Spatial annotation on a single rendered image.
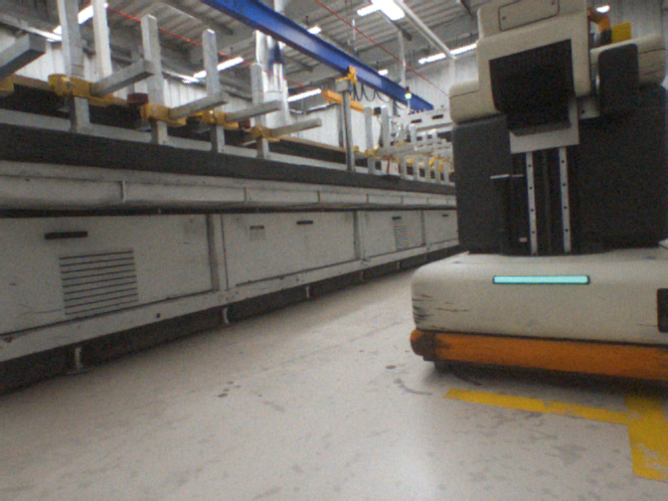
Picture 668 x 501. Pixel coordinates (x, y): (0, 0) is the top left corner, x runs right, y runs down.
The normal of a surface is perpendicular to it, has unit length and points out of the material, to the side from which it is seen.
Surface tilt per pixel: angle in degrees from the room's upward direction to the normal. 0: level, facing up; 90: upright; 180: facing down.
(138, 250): 90
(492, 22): 98
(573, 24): 98
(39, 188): 90
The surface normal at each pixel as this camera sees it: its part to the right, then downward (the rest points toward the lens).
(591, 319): -0.54, 0.08
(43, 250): 0.84, -0.04
